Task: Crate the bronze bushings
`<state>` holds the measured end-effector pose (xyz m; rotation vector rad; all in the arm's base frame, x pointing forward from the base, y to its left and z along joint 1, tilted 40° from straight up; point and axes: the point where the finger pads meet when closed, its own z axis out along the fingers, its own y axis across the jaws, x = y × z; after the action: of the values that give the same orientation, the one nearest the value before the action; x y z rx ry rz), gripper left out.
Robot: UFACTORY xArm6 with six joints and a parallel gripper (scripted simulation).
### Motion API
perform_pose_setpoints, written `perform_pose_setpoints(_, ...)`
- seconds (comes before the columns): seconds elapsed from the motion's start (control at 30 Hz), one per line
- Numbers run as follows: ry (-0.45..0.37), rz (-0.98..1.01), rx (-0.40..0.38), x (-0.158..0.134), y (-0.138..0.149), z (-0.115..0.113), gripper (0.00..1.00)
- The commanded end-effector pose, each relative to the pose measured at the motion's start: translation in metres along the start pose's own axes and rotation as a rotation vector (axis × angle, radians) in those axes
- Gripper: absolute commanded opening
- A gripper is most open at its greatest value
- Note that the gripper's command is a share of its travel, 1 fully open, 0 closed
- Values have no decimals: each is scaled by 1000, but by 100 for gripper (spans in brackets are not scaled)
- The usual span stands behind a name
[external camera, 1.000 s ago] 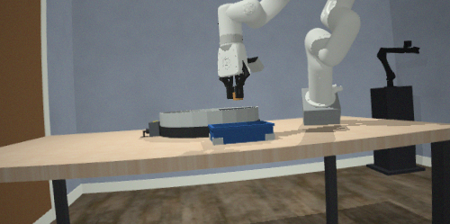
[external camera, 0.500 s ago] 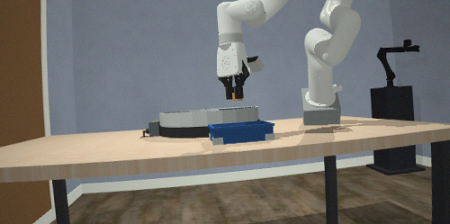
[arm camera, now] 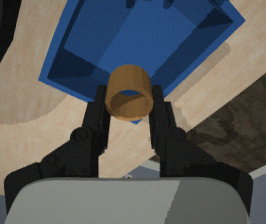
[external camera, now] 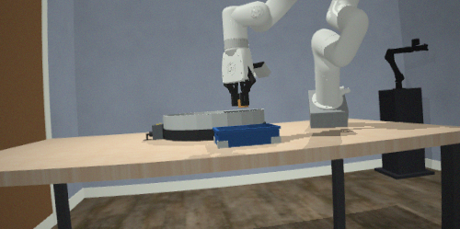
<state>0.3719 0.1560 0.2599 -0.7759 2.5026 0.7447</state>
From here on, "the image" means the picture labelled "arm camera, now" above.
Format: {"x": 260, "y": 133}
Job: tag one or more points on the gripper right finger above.
{"x": 182, "y": 158}

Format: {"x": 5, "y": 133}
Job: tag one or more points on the blue square tray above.
{"x": 169, "y": 39}

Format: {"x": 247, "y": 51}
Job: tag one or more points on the bronze bushing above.
{"x": 129, "y": 108}

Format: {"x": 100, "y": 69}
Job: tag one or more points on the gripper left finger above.
{"x": 79, "y": 155}

